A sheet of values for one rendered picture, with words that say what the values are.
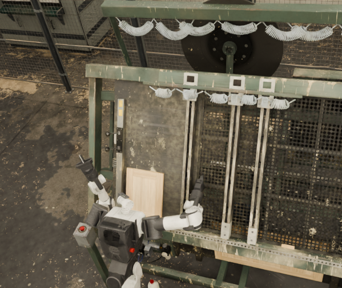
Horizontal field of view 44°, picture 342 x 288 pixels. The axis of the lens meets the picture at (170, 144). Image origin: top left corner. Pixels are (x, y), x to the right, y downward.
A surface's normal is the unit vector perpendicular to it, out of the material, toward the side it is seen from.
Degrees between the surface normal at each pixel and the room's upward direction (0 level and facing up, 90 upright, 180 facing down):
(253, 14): 90
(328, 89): 57
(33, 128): 0
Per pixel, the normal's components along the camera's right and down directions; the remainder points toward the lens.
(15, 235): -0.15, -0.71
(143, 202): -0.35, 0.20
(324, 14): -0.32, 0.69
